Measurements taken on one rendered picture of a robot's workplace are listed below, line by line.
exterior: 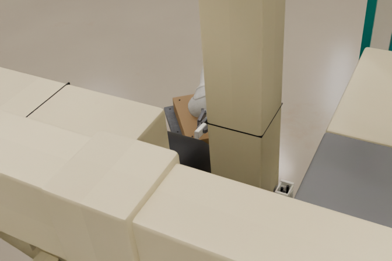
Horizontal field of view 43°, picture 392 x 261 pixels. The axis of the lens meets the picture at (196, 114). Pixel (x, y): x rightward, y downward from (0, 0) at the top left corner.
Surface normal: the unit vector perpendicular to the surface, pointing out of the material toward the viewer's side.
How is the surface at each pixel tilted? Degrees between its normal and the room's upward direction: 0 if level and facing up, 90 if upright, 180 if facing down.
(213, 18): 90
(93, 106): 0
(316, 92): 0
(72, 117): 0
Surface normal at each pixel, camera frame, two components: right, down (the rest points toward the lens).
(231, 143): -0.46, 0.56
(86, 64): -0.07, -0.80
